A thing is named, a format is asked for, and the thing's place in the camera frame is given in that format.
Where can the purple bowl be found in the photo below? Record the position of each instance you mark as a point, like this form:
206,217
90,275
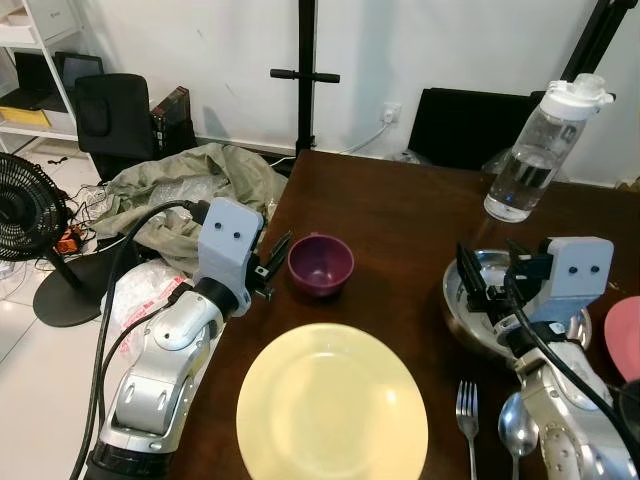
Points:
320,265

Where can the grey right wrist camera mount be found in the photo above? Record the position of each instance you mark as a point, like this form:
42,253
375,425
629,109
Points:
580,280

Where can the pink plate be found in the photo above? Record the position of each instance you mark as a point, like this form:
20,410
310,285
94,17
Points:
625,340

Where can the steel spoon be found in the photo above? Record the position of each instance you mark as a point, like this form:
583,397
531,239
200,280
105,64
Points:
512,425

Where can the white wall socket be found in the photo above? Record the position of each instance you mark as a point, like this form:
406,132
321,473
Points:
391,112

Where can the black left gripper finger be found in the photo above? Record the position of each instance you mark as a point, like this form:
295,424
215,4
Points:
267,232
278,255

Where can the olive green sack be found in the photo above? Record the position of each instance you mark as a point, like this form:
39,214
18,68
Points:
220,175

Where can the black screen on shelf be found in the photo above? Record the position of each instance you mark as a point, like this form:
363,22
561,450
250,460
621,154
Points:
80,68

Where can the pale yellow plate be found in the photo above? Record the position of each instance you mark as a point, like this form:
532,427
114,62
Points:
330,410

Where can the black bowl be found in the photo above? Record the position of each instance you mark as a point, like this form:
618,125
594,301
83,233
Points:
631,400

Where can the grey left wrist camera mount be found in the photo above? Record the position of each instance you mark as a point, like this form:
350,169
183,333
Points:
228,245

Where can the clear water bottle white cap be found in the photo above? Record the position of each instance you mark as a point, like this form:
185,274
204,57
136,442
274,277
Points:
530,160

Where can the stainless steel bowl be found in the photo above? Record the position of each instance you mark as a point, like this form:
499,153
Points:
466,328

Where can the black tripod leg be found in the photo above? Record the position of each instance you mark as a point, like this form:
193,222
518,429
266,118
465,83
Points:
605,30

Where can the yellow box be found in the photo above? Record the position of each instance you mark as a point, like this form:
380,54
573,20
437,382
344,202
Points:
25,116

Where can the white metal shelf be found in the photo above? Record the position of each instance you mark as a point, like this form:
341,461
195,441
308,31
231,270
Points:
40,131

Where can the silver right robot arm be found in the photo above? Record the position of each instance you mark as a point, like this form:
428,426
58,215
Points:
560,410

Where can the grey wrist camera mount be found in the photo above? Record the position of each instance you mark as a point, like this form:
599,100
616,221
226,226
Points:
228,245
580,280

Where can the steel fork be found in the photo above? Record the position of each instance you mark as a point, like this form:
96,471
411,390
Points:
467,400

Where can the dark brown flat case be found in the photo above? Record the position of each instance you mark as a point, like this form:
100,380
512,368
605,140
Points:
170,118

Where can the black stand pole with crossbar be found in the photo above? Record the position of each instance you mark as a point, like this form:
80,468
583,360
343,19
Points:
307,50

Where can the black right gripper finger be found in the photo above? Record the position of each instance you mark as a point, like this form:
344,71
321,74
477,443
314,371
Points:
472,278
519,254

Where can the black office chair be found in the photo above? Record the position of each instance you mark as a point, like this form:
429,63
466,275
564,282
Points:
115,115

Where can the black flat case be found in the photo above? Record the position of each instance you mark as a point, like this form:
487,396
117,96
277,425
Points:
460,125

